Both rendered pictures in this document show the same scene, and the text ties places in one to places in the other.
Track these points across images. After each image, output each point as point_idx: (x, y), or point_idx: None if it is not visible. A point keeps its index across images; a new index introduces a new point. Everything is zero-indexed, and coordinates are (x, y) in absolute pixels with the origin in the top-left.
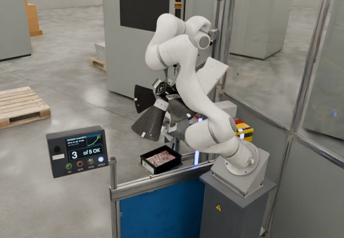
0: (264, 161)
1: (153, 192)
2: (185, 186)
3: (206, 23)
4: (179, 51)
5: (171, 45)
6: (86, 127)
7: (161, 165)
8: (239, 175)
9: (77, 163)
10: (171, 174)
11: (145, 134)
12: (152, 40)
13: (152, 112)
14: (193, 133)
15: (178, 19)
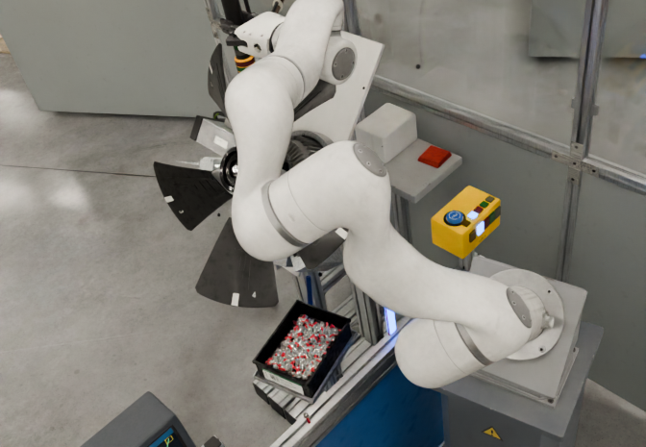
0: (580, 311)
1: (322, 439)
2: (383, 384)
3: (337, 12)
4: (346, 208)
5: (313, 198)
6: (119, 418)
7: (316, 370)
8: (528, 359)
9: None
10: (350, 387)
11: (239, 297)
12: (240, 185)
13: (235, 235)
14: (425, 362)
15: (283, 74)
